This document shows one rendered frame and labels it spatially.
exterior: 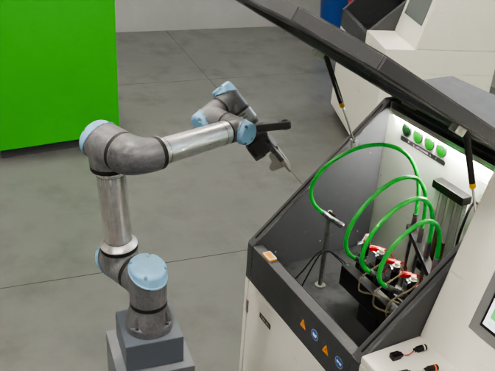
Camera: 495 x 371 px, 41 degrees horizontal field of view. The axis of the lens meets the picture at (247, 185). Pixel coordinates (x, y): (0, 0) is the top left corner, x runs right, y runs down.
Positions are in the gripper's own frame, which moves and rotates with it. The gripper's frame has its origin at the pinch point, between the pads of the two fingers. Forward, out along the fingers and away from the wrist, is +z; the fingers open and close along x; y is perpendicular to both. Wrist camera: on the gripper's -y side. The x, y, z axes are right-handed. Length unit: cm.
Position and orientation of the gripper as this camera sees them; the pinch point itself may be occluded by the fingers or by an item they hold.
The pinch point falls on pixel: (289, 166)
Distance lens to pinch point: 222.3
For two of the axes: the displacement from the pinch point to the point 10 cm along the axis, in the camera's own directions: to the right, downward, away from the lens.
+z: 6.1, 7.8, 1.2
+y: -7.8, 5.7, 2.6
